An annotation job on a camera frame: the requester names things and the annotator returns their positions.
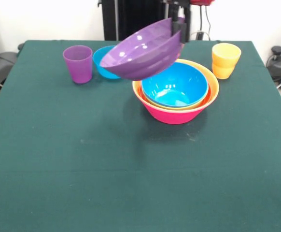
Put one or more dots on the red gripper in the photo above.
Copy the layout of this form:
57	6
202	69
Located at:
202	2

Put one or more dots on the purple bowl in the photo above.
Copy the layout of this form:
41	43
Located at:
143	53

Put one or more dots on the large blue bowl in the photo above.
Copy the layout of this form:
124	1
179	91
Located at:
179	87

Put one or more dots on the large orange bowl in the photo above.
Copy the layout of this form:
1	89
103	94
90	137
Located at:
213	82

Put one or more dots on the red bowl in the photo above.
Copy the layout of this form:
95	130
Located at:
209	95

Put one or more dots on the green bowl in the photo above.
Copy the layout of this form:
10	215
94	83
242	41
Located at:
159	104

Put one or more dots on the pink bowl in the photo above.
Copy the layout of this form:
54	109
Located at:
176	117

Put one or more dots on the yellow cup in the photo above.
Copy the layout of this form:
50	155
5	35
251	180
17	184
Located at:
225	60

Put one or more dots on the small blue bowl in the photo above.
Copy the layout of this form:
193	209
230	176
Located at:
99	65

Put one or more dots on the purple cup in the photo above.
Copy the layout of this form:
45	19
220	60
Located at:
79	65

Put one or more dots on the dark green table cloth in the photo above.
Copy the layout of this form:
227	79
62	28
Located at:
140	181

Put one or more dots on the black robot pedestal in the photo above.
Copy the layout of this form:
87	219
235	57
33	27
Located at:
130	19

